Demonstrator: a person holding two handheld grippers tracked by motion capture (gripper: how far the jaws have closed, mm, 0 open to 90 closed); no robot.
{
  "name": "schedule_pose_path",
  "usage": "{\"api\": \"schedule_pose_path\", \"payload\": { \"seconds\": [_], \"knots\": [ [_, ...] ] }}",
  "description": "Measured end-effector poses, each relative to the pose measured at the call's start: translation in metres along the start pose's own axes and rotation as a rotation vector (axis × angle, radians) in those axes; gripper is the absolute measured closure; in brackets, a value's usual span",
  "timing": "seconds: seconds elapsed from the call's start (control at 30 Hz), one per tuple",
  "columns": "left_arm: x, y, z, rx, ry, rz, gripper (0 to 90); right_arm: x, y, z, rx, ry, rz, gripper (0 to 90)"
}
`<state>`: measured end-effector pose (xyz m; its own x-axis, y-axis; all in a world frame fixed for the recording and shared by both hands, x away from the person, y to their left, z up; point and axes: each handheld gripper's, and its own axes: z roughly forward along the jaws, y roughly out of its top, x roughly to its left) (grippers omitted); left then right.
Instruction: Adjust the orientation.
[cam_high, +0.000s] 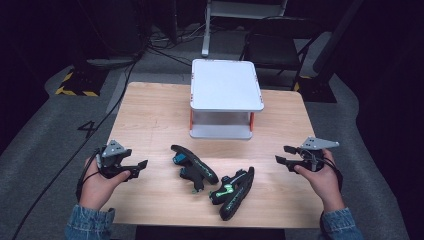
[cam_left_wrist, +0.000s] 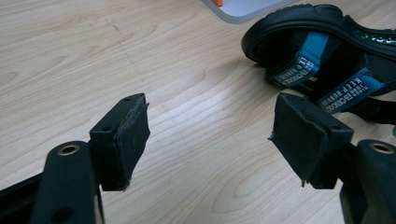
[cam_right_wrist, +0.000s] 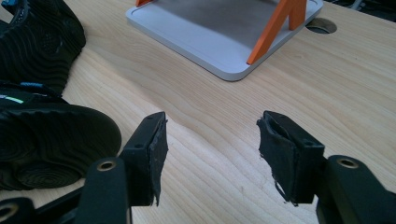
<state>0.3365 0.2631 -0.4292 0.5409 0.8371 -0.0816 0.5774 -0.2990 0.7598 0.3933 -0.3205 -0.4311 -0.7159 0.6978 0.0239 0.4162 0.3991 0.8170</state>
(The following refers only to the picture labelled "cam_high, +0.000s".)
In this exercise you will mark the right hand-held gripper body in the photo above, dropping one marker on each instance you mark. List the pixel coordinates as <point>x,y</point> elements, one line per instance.
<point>315,151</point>

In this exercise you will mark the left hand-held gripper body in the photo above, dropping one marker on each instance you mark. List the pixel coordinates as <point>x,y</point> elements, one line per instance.
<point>112,157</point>

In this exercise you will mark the person's right hand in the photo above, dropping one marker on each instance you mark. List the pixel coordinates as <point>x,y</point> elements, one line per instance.
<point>321,183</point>

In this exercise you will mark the person's left hand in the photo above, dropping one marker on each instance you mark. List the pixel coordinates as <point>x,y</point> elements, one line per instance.
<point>96,188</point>

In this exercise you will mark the black stand base yellow corner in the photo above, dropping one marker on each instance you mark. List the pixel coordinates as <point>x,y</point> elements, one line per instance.
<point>316,88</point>

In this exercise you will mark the black yellow striped stand base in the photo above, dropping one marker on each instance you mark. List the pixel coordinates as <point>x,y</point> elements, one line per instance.
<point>81,83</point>

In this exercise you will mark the white two-tier shoe rack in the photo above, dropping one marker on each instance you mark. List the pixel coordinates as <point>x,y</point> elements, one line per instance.
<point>225,86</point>

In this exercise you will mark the black folding chair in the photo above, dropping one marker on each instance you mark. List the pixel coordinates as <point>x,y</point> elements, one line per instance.
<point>276,50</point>

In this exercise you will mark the white metal stand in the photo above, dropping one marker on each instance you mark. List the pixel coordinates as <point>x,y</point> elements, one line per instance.
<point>208,30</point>

